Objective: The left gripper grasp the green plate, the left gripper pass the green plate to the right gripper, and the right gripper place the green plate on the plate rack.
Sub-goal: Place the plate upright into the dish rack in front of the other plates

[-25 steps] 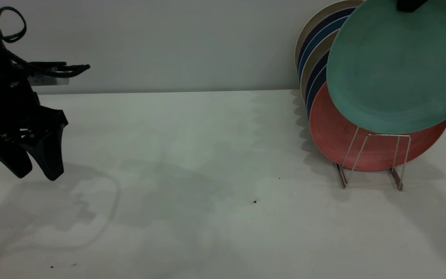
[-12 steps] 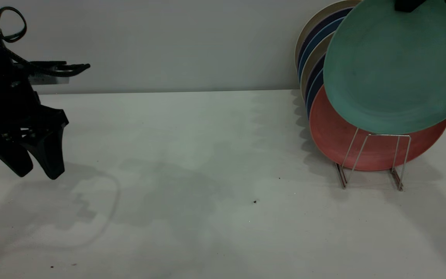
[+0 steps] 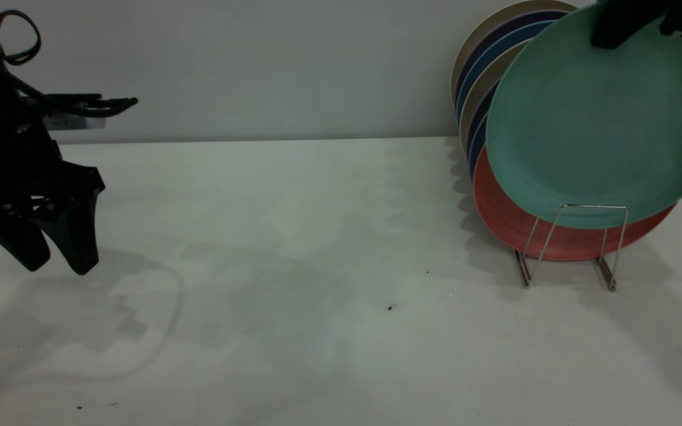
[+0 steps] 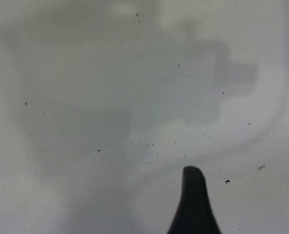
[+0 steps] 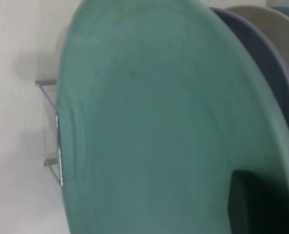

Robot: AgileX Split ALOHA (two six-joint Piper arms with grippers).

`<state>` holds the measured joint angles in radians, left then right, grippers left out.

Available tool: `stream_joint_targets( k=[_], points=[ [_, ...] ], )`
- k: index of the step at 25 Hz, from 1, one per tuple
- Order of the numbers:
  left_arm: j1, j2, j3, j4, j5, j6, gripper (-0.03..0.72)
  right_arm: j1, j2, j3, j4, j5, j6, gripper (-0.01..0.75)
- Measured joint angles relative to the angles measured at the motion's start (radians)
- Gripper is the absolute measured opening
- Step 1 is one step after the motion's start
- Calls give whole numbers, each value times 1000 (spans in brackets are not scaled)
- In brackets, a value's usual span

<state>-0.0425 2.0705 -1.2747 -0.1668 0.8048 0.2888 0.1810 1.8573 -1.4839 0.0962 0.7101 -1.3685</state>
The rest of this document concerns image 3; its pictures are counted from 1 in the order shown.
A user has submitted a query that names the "black braided cable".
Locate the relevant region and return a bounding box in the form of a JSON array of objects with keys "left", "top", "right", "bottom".
[{"left": 0, "top": 40, "right": 114, "bottom": 116}]

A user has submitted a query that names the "pink plate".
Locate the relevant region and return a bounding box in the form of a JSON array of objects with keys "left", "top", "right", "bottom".
[{"left": 472, "top": 144, "right": 677, "bottom": 262}]

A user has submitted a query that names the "black looped cable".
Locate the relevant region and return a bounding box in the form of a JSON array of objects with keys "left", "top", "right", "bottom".
[{"left": 0, "top": 9, "right": 42, "bottom": 66}]

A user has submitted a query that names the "dark purple plate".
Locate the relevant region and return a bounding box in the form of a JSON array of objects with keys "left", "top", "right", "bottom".
[{"left": 454, "top": 9, "right": 571, "bottom": 101}]

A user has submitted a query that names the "stack of upright plates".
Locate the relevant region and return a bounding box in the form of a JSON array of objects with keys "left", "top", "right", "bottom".
[{"left": 450, "top": 0, "right": 580, "bottom": 106}]

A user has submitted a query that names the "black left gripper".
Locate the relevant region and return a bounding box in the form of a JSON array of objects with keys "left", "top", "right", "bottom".
[{"left": 0, "top": 89, "right": 107, "bottom": 276}]

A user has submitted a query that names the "beige plate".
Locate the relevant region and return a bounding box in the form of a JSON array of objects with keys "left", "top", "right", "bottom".
[{"left": 460, "top": 38, "right": 532, "bottom": 150}]

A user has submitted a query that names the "navy blue plate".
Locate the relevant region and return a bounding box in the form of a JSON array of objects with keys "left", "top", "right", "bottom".
[{"left": 469, "top": 114, "right": 491, "bottom": 180}]

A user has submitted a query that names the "green plate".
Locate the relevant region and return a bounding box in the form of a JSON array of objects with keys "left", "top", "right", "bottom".
[{"left": 485, "top": 2, "right": 682, "bottom": 230}]

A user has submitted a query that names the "metal wire plate rack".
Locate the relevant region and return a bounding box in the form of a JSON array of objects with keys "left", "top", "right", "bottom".
[{"left": 511, "top": 204, "right": 630, "bottom": 292}]

